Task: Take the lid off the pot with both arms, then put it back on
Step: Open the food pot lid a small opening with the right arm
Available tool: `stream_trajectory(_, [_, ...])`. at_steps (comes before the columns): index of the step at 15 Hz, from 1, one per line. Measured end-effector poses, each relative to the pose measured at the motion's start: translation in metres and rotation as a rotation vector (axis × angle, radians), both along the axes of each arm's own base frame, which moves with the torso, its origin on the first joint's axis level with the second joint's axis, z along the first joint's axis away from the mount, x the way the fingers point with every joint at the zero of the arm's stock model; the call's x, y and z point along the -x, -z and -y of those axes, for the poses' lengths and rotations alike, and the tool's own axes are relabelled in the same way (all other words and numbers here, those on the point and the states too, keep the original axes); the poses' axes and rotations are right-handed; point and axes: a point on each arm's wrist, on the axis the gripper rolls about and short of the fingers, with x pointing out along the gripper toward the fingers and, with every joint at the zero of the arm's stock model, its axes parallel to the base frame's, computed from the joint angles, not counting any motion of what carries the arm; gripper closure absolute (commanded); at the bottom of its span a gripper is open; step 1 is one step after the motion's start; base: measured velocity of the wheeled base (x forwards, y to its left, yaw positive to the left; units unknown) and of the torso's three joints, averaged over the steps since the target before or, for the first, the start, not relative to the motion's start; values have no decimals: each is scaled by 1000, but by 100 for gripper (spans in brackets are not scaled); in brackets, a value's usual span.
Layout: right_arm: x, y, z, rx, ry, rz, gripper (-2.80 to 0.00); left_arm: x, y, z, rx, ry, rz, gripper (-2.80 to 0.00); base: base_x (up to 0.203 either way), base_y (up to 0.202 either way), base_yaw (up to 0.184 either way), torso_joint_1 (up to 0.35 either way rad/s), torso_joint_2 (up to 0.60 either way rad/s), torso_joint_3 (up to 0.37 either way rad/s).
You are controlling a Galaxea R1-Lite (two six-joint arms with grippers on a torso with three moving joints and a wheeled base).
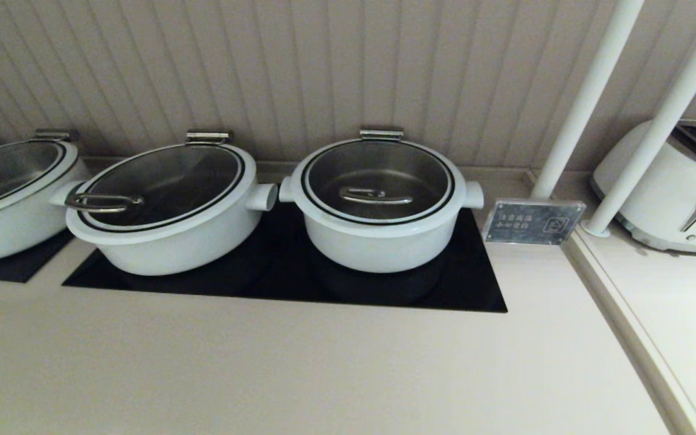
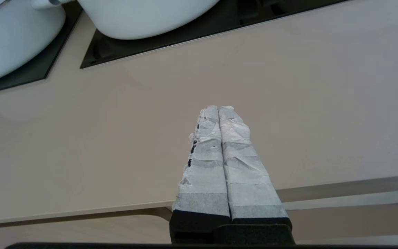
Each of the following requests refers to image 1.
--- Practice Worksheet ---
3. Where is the white round pole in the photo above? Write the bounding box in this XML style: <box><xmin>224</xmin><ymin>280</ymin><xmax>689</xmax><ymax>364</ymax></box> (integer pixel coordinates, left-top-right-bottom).
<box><xmin>530</xmin><ymin>0</ymin><xmax>645</xmax><ymax>200</ymax></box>
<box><xmin>582</xmin><ymin>0</ymin><xmax>696</xmax><ymax>237</ymax></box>

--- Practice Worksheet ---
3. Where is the small glass lid white rim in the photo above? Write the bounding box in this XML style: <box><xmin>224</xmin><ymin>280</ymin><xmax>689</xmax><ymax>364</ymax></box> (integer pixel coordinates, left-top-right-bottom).
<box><xmin>291</xmin><ymin>138</ymin><xmax>468</xmax><ymax>227</ymax></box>

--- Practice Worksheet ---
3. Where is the wide glass lid white rim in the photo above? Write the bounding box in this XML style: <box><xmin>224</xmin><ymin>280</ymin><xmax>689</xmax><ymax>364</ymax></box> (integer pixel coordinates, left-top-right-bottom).
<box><xmin>65</xmin><ymin>142</ymin><xmax>257</xmax><ymax>245</ymax></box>

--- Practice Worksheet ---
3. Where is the black glass cooktop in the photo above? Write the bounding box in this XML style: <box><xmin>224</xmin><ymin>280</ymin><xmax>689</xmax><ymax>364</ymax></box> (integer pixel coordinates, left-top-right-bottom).
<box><xmin>0</xmin><ymin>230</ymin><xmax>76</xmax><ymax>283</ymax></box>
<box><xmin>62</xmin><ymin>202</ymin><xmax>508</xmax><ymax>314</ymax></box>

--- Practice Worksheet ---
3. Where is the wide white pot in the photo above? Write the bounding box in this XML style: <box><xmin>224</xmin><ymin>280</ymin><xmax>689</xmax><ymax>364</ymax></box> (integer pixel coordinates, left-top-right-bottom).
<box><xmin>49</xmin><ymin>179</ymin><xmax>278</xmax><ymax>277</ymax></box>
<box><xmin>0</xmin><ymin>175</ymin><xmax>92</xmax><ymax>265</ymax></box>

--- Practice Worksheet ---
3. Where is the left white pot with lid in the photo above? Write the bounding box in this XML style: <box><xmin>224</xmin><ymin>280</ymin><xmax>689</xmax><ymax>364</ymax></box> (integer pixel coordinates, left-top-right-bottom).
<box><xmin>0</xmin><ymin>139</ymin><xmax>80</xmax><ymax>224</ymax></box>

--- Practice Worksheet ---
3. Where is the white toaster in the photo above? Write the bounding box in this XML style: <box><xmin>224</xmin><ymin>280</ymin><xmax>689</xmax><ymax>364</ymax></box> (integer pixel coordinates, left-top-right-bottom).
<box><xmin>590</xmin><ymin>119</ymin><xmax>696</xmax><ymax>254</ymax></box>

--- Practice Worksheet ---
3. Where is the small round white pot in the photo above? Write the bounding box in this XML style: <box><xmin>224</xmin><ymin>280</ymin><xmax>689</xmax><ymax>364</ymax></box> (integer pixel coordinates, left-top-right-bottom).
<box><xmin>280</xmin><ymin>175</ymin><xmax>485</xmax><ymax>274</ymax></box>

